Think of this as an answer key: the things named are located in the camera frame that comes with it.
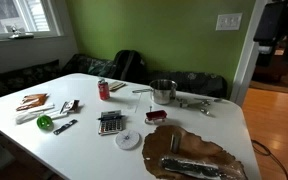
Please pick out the white framed window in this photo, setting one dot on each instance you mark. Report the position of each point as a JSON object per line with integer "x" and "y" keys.
{"x": 4, "y": 16}

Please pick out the red soda can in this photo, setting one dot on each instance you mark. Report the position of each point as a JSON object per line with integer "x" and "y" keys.
{"x": 104, "y": 90}

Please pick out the small white packet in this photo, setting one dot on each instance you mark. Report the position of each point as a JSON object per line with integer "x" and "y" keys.
{"x": 58, "y": 114}

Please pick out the tan card stack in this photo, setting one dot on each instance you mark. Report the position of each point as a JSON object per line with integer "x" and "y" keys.
{"x": 116, "y": 85}

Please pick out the brown wooden furniture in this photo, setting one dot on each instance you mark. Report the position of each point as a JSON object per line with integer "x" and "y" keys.
{"x": 270, "y": 71}

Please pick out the black backpack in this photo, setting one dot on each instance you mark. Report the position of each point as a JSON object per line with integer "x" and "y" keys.
{"x": 129, "y": 66}

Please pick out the small object on windowsill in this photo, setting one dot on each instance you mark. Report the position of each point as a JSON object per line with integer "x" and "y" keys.
{"x": 20, "y": 34}

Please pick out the white light switch plate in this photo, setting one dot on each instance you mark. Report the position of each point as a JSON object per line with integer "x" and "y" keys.
{"x": 229, "y": 22}

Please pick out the silver foil packet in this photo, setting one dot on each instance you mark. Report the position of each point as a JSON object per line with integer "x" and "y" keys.
{"x": 190, "y": 166}

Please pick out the dark green patterned cushion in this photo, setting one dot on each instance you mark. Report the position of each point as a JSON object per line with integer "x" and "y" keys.
{"x": 87, "y": 66}

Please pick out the black flat strip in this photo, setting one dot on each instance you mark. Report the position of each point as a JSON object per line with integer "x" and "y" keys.
{"x": 65, "y": 127}

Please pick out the big silver pot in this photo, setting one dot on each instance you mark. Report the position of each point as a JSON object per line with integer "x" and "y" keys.
{"x": 163, "y": 95}

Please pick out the green round plastic toy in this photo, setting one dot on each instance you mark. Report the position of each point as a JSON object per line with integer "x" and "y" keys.
{"x": 44, "y": 122}

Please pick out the large white packet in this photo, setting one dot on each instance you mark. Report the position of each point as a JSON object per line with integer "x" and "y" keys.
{"x": 30, "y": 114}

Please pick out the long silver measuring spoon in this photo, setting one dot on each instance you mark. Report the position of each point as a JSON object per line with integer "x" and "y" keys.
{"x": 208, "y": 99}

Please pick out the small metal cylinder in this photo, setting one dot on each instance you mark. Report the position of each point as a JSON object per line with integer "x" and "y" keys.
{"x": 175, "y": 143}

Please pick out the white round disc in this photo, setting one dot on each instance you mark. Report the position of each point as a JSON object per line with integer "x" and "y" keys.
{"x": 127, "y": 139}

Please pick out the white door frame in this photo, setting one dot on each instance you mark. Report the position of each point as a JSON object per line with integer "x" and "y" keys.
{"x": 245, "y": 66}

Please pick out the grey desk calculator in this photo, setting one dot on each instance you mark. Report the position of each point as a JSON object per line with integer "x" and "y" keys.
{"x": 110, "y": 126}

